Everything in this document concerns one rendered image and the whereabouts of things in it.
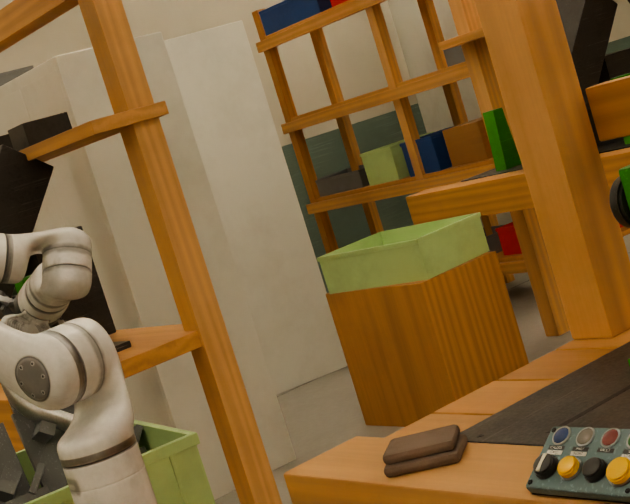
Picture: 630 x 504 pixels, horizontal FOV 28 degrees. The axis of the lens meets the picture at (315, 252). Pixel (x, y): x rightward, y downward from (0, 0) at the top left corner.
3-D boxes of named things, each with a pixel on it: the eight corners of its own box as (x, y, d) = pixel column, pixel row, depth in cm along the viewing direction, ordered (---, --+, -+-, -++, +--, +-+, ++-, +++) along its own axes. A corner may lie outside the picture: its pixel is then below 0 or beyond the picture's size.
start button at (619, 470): (628, 486, 123) (621, 480, 122) (606, 484, 125) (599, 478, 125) (639, 461, 124) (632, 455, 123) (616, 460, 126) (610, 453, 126)
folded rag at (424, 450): (469, 442, 161) (463, 420, 160) (461, 463, 153) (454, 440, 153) (396, 458, 163) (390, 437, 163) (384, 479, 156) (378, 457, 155)
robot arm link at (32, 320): (-5, 331, 188) (3, 319, 183) (23, 268, 194) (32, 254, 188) (51, 355, 191) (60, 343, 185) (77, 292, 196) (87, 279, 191)
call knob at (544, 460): (551, 478, 131) (544, 472, 131) (534, 477, 134) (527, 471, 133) (561, 457, 133) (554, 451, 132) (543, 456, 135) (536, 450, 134)
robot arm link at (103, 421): (60, 319, 153) (104, 450, 154) (2, 343, 145) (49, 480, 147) (112, 307, 147) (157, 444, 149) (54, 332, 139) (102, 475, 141)
